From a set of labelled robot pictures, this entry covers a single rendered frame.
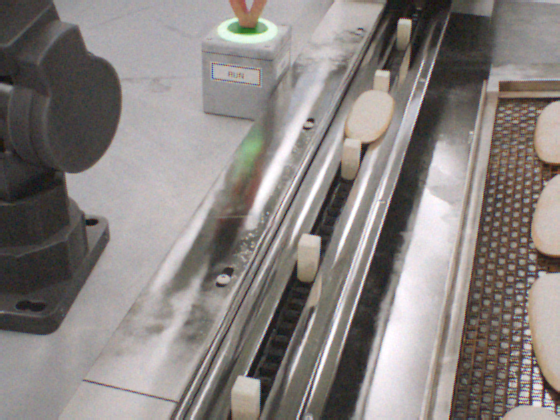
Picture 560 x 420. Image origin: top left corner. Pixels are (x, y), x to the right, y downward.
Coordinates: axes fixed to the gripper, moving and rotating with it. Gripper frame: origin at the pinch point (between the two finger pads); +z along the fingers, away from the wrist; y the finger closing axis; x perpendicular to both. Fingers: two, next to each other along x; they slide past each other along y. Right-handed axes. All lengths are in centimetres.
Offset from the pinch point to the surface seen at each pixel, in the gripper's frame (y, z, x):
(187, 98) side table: 0.9, 8.9, -6.1
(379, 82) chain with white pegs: 0.2, 4.6, 12.9
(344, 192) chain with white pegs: 16.3, 6.8, 13.1
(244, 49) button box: 3.5, 1.6, 0.8
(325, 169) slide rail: 15.0, 5.8, 11.2
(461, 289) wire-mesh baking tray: 32.6, 1.4, 23.2
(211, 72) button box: 3.6, 4.3, -2.5
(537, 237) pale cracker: 27.5, 0.4, 27.2
